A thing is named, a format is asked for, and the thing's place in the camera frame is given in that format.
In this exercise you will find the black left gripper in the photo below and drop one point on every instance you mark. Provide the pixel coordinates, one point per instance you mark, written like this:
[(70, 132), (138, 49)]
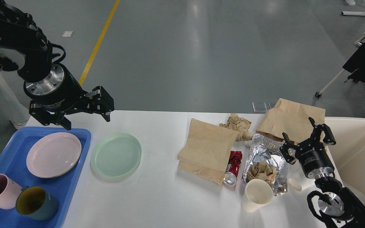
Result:
[(59, 92)]

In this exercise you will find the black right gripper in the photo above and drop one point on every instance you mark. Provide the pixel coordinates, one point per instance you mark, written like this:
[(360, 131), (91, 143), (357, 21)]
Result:
[(310, 154)]

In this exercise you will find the green plate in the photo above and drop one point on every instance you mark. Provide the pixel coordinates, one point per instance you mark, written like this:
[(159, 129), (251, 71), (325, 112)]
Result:
[(116, 155)]

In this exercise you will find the dark teal mug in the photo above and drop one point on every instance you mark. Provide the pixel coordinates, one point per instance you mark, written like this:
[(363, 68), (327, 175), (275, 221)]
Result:
[(36, 203)]

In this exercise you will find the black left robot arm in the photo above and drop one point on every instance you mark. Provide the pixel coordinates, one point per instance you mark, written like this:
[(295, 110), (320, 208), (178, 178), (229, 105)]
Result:
[(25, 49)]

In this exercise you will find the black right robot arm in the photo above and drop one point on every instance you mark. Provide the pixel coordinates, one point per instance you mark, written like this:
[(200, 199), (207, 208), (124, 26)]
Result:
[(333, 203)]

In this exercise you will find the small white paper cup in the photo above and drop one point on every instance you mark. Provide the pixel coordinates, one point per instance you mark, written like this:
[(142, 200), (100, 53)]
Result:
[(295, 184)]

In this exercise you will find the rear brown paper bag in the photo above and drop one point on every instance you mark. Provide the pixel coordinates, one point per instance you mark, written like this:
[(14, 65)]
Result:
[(289, 117)]

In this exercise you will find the silver foil bag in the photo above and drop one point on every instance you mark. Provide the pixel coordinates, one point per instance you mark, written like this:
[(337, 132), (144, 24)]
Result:
[(263, 149)]

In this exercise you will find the pink plate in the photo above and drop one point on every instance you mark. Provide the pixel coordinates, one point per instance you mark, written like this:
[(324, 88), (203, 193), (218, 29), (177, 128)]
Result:
[(54, 155)]

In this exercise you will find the beige plastic bin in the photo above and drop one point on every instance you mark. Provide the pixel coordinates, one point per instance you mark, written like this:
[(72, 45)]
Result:
[(349, 151)]

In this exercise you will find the crumpled paper on foil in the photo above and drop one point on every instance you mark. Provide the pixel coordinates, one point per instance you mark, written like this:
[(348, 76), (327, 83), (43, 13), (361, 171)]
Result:
[(262, 171)]

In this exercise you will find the person in white trousers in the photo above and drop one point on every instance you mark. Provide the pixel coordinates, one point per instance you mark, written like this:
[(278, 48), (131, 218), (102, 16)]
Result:
[(11, 107)]

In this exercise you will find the crumpled brown paper ball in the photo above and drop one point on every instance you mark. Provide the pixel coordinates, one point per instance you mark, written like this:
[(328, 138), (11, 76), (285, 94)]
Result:
[(241, 125)]

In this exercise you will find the blue plastic tray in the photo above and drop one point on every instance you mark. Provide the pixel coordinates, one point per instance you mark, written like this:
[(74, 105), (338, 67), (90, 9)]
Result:
[(13, 164)]

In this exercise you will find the crushed red soda can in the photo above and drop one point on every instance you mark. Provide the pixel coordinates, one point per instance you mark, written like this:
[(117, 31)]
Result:
[(232, 170)]

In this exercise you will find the large brown paper bag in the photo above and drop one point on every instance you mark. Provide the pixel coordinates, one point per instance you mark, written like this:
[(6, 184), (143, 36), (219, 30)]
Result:
[(207, 149)]

